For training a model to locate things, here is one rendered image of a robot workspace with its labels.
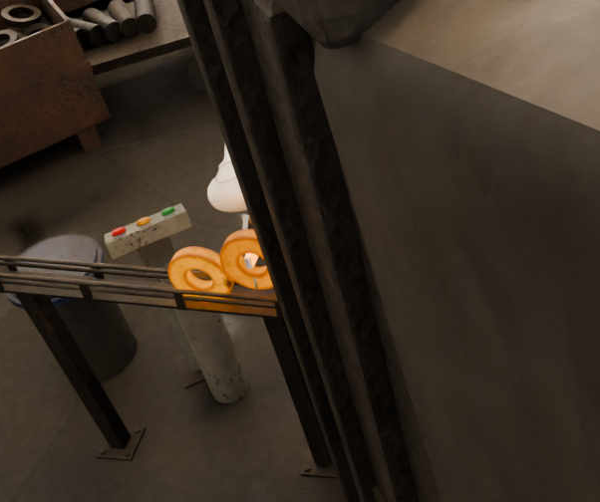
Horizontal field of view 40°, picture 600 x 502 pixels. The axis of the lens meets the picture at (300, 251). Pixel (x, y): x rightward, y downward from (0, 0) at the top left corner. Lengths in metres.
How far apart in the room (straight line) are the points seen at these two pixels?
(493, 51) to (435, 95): 0.04
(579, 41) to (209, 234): 2.92
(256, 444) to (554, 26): 2.16
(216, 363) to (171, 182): 1.34
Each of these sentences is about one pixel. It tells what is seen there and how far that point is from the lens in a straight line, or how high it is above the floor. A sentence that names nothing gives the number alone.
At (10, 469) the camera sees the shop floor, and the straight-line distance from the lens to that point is 2.77.
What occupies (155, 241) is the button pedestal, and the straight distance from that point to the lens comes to 2.32.
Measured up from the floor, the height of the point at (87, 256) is 0.43.
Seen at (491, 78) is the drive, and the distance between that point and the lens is 0.38.
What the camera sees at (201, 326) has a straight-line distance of 2.34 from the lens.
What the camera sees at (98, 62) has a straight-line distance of 4.10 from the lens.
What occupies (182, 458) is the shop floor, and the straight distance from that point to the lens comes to 2.52.
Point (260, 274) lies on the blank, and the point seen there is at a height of 0.74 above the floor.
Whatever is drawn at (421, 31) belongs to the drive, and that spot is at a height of 1.71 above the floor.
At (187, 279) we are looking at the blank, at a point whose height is 0.72.
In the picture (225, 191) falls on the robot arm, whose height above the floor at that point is 0.75.
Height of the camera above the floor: 1.92
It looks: 39 degrees down
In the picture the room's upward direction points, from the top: 16 degrees counter-clockwise
